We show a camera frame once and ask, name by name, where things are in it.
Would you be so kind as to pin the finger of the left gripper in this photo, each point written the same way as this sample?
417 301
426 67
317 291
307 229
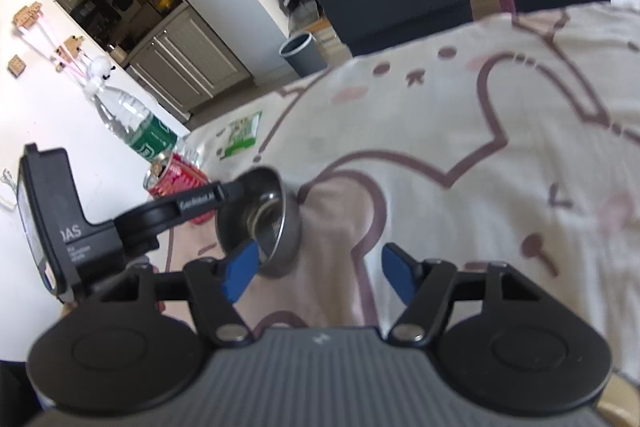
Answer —
138 228

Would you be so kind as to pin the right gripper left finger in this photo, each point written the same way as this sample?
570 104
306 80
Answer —
214 286

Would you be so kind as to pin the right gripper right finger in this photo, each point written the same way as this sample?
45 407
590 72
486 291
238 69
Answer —
425 288

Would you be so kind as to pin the small rounded steel bowl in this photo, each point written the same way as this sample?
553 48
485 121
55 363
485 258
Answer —
268 215

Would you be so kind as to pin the red soda can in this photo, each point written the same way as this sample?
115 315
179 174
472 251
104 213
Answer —
170 174

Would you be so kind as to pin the clear water bottle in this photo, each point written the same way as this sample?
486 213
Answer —
133 123

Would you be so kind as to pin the green snack packet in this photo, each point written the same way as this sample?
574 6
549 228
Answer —
242 134

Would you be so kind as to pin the bear print tablecloth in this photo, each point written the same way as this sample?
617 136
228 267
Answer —
513 139

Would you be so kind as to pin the kitchen base cabinet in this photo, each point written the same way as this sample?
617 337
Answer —
184 64

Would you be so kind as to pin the grey trash bin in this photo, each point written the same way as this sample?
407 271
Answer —
302 53

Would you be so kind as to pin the white plush wall toy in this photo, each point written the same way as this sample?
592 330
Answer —
98 72

